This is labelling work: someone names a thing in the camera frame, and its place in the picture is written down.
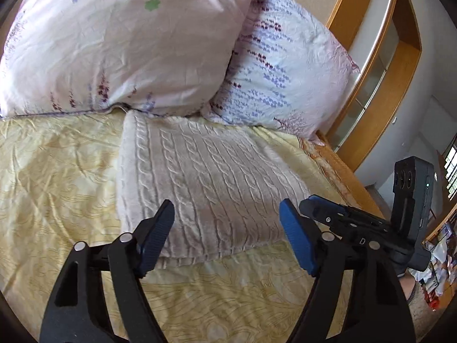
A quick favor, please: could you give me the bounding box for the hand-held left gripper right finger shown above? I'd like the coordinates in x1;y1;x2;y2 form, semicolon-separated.
279;198;416;343

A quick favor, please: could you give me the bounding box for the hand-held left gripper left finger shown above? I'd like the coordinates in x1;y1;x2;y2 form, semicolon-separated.
39;199;175;343

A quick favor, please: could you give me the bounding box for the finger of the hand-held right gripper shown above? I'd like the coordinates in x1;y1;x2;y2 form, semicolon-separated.
299;195;352;232

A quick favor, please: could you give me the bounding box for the beige cable knit sweater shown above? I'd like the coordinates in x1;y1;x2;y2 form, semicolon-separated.
116;110;313;268

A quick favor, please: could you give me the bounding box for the person's right forearm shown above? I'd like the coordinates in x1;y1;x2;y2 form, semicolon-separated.
398;273;416;306

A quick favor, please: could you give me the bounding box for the window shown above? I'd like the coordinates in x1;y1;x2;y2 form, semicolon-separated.
443;143;457;201

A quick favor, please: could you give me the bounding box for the cluttered wooden desk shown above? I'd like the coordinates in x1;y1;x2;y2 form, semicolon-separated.
423;214;457;311

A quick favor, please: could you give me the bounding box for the yellow patterned bedsheet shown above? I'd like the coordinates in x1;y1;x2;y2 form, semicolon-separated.
0;114;361;343

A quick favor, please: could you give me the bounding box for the white purple floral pillow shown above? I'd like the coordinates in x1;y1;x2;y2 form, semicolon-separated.
202;0;361;133

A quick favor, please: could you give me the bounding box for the pink floral pillow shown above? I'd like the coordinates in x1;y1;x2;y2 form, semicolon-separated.
0;0;258;118

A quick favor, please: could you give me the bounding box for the wooden bed side rail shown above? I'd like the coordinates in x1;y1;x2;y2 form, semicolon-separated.
314;132;386;218

